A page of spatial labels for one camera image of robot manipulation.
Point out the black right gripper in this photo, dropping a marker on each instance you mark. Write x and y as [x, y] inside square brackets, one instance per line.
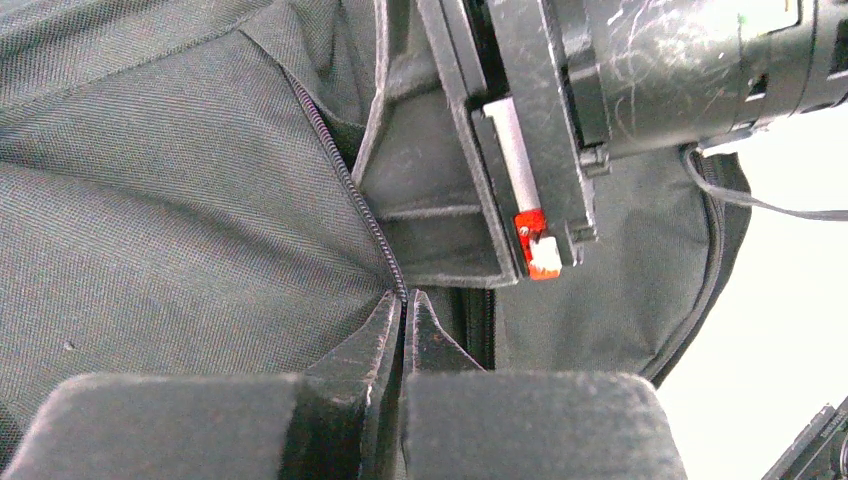
[545, 94]

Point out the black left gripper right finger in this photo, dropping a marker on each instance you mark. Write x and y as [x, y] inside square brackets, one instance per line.
[463, 422]

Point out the black student backpack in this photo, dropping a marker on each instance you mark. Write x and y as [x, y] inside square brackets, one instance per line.
[177, 199]

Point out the black metal base rail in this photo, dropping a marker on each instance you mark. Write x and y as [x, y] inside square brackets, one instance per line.
[819, 452]

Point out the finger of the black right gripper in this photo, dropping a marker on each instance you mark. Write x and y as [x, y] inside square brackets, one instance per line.
[421, 166]

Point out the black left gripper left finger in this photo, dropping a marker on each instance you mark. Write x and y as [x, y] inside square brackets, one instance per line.
[335, 420]

